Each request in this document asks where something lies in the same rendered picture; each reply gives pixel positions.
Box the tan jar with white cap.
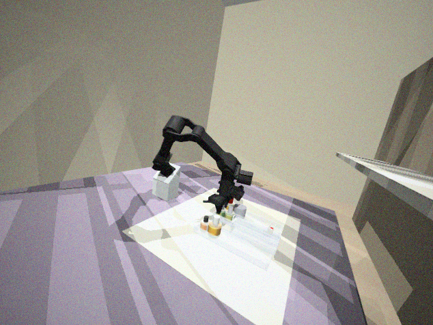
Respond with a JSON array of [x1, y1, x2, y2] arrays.
[[208, 215, 222, 237]]

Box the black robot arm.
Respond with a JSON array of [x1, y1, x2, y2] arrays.
[[152, 115, 253, 201]]

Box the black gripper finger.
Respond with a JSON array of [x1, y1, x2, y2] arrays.
[[225, 196, 233, 208], [215, 205, 223, 214]]

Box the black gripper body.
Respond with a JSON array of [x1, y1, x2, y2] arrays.
[[208, 179, 235, 207]]

